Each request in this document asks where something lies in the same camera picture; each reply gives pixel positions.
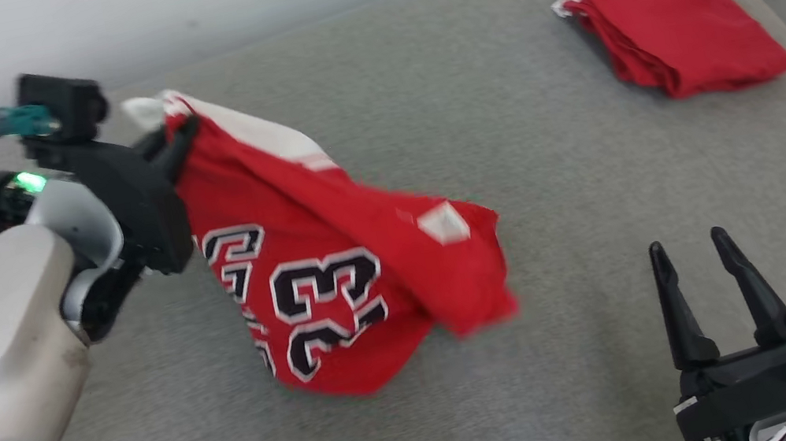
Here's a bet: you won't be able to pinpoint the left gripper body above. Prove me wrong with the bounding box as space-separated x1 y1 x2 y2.
29 122 198 294

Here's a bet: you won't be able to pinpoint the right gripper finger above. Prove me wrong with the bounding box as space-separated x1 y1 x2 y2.
647 235 721 373
710 218 786 352

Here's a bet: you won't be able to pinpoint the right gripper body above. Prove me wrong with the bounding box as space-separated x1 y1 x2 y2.
666 340 786 441

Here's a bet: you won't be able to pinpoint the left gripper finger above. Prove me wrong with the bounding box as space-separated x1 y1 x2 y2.
133 113 205 164
161 135 205 185

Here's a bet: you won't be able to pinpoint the red jersey with number 23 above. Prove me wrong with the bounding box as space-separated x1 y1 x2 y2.
121 39 530 427

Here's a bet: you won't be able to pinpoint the red shorts with white waistband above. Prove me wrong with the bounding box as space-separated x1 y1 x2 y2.
551 0 786 118

